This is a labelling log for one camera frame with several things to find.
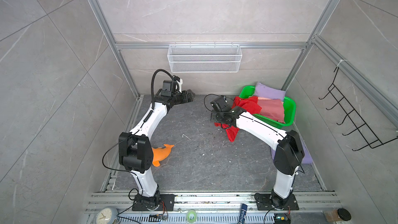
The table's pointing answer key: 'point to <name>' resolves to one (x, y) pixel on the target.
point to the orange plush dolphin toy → (159, 154)
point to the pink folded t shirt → (273, 108)
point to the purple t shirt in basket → (263, 90)
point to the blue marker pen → (243, 213)
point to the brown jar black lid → (340, 214)
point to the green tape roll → (194, 212)
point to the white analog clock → (107, 215)
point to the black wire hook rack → (354, 121)
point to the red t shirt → (250, 104)
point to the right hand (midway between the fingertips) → (214, 114)
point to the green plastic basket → (289, 109)
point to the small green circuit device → (282, 218)
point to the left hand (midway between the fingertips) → (189, 92)
